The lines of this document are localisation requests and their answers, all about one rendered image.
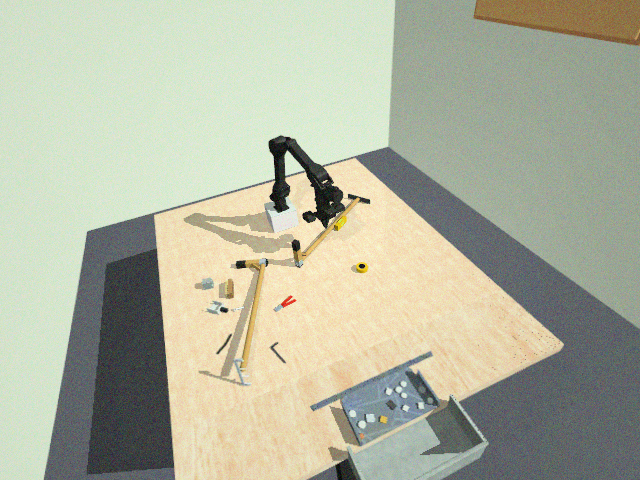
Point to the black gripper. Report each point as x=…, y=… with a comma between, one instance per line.
x=311, y=216

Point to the red-handled pliers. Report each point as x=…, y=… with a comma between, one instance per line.
x=282, y=305

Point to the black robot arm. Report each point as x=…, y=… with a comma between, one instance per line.
x=315, y=173

